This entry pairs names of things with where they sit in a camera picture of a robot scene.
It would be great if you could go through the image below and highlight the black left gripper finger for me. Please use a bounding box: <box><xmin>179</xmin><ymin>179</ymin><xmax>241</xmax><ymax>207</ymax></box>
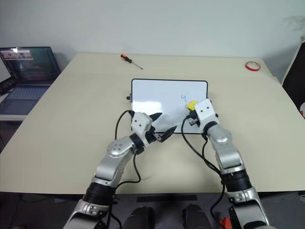
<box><xmin>158</xmin><ymin>125</ymin><xmax>177</xmax><ymax>143</ymax></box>
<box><xmin>148</xmin><ymin>112</ymin><xmax>163</xmax><ymax>125</ymax></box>

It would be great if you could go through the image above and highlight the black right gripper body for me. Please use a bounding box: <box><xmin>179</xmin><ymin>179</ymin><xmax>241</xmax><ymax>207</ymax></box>
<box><xmin>183</xmin><ymin>108</ymin><xmax>201</xmax><ymax>128</ymax></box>

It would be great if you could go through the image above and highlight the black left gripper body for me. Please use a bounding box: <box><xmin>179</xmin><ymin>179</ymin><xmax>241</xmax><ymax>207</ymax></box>
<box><xmin>145</xmin><ymin>125</ymin><xmax>163</xmax><ymax>144</ymax></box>

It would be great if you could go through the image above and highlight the yellow and white eraser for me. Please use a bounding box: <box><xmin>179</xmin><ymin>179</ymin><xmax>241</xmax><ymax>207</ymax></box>
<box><xmin>184</xmin><ymin>91</ymin><xmax>207</xmax><ymax>111</ymax></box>

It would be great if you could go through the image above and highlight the black framed whiteboard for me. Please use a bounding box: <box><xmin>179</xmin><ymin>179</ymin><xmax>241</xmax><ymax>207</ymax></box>
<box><xmin>131</xmin><ymin>79</ymin><xmax>209</xmax><ymax>135</ymax></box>

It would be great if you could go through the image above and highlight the dark flat strip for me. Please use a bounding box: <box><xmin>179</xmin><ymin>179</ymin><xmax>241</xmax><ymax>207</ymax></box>
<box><xmin>136</xmin><ymin>195</ymin><xmax>198</xmax><ymax>203</ymax></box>

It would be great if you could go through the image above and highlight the red tape roll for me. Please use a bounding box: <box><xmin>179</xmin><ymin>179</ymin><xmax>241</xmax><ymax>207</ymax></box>
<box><xmin>245</xmin><ymin>61</ymin><xmax>261</xmax><ymax>72</ymax></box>

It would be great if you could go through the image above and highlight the small red object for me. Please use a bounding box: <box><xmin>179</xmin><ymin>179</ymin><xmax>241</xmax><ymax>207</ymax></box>
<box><xmin>219</xmin><ymin>216</ymin><xmax>231</xmax><ymax>229</ymax></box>

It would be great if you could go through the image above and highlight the black panel with white edge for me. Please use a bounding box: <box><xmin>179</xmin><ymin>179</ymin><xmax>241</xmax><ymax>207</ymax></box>
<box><xmin>281</xmin><ymin>35</ymin><xmax>305</xmax><ymax>119</ymax></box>

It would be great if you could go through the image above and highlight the open grey laptop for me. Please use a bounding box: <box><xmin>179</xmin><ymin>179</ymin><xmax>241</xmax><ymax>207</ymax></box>
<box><xmin>0</xmin><ymin>46</ymin><xmax>61</xmax><ymax>115</ymax></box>

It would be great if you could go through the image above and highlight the black device beside laptop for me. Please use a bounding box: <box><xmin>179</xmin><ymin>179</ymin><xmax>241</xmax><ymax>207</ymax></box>
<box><xmin>0</xmin><ymin>76</ymin><xmax>18</xmax><ymax>96</ymax></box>

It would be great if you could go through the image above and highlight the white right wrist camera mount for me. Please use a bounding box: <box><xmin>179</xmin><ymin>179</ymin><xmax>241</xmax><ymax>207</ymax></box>
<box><xmin>194</xmin><ymin>98</ymin><xmax>216</xmax><ymax>128</ymax></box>

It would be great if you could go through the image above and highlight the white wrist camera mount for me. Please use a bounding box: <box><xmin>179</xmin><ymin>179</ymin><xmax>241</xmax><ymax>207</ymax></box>
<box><xmin>131</xmin><ymin>112</ymin><xmax>153</xmax><ymax>145</ymax></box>
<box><xmin>194</xmin><ymin>98</ymin><xmax>216</xmax><ymax>128</ymax></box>

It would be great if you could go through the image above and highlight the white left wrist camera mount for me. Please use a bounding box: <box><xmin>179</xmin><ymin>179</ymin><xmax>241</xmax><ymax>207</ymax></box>
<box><xmin>131</xmin><ymin>112</ymin><xmax>153</xmax><ymax>145</ymax></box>

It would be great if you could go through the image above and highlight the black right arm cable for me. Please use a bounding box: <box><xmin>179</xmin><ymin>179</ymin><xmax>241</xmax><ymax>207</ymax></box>
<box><xmin>181</xmin><ymin>115</ymin><xmax>226</xmax><ymax>229</ymax></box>

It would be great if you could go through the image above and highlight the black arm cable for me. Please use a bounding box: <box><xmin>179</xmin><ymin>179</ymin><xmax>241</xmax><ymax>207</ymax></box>
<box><xmin>181</xmin><ymin>115</ymin><xmax>226</xmax><ymax>229</ymax></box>
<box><xmin>104</xmin><ymin>109</ymin><xmax>142</xmax><ymax>229</ymax></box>

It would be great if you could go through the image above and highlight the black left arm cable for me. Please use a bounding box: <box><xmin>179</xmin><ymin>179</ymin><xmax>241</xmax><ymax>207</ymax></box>
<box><xmin>104</xmin><ymin>109</ymin><xmax>142</xmax><ymax>229</ymax></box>

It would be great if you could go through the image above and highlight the orange black handled screwdriver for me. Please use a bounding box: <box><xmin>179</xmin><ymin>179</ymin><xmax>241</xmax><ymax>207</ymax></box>
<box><xmin>120</xmin><ymin>54</ymin><xmax>143</xmax><ymax>71</ymax></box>

